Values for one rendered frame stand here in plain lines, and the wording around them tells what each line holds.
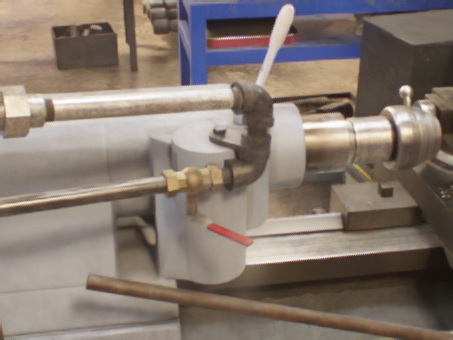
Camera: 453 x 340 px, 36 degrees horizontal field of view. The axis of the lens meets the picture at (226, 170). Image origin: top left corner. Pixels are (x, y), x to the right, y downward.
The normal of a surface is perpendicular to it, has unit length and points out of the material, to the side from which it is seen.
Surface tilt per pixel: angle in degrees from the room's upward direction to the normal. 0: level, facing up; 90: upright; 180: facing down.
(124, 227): 0
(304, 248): 0
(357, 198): 0
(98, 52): 90
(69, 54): 90
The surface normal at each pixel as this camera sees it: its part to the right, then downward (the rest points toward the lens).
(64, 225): 0.14, 0.12
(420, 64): 0.32, 0.44
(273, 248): 0.00, -0.89
